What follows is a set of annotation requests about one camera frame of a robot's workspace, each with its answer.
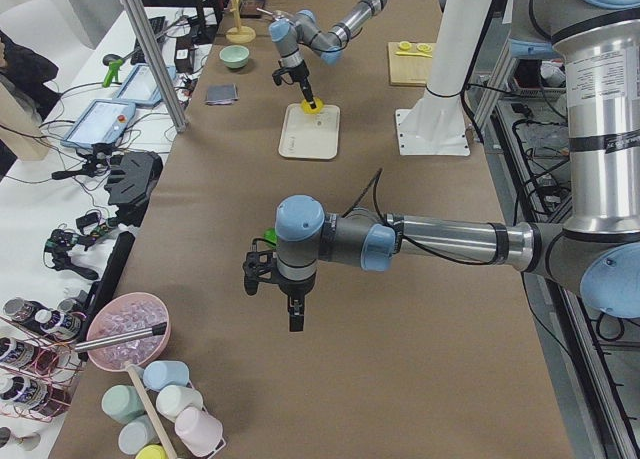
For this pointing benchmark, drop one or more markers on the white cup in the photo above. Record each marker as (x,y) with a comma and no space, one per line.
(172,400)

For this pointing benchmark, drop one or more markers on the white rabbit tray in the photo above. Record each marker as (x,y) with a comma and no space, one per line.
(310,136)

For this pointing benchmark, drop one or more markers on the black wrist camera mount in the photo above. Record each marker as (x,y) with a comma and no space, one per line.
(281,76)

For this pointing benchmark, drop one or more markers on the grey folded cloth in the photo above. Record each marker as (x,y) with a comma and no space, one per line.
(224,94)

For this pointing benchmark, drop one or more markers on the wooden mug tree stand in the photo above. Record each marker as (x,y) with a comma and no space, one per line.
(239,33)

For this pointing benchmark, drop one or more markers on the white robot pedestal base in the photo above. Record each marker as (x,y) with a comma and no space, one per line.
(444,135)

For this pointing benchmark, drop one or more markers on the green lime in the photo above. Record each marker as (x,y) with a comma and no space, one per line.
(270,236)

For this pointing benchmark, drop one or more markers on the yellow plastic knife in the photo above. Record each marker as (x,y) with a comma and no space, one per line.
(413,54)

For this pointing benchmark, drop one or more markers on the aluminium frame post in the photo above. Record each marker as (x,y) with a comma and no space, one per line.
(141,27)

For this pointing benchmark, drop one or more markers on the pink cup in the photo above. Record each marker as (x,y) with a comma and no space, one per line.
(200,432)

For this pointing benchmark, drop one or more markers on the copper wire bottle rack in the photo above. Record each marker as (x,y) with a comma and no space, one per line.
(50,370)

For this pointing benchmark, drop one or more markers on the teach pendant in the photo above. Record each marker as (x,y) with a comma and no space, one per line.
(140,88)
(102,122)

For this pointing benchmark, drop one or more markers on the teach pendant near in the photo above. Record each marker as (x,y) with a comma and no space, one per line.
(102,122)

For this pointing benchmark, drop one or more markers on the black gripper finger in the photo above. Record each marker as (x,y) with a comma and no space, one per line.
(307,91)
(296,311)

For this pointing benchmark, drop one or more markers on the wooden cutting board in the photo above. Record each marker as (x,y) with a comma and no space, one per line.
(408,71)

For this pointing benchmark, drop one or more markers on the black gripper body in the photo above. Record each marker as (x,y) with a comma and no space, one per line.
(295,288)
(301,74)

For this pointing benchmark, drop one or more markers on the blue cup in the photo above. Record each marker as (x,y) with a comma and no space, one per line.
(161,373)

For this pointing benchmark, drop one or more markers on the mint green bowl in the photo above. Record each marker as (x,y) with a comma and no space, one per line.
(234,57)

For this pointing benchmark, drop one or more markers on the yellow lemon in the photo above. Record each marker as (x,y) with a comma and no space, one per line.
(306,107)

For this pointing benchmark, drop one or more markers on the teach pendant far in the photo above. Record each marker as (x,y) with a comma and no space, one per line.
(140,88)

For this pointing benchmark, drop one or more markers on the lemon slice lower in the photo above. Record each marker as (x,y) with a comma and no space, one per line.
(424,48)

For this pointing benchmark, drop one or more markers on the green cup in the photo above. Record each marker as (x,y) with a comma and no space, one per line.
(122,404)

